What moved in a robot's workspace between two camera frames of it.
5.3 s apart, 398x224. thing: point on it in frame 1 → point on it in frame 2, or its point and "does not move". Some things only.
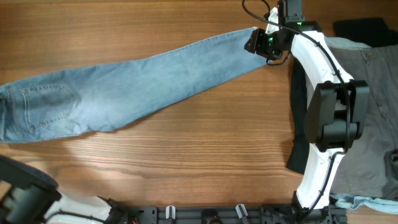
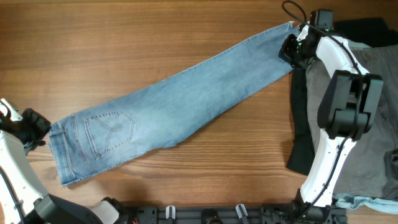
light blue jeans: (99, 98) → (92, 140)
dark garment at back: (374, 32) does not move
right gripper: (256, 40) → (285, 53)
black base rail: (222, 214) does not move
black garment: (297, 159) does not move
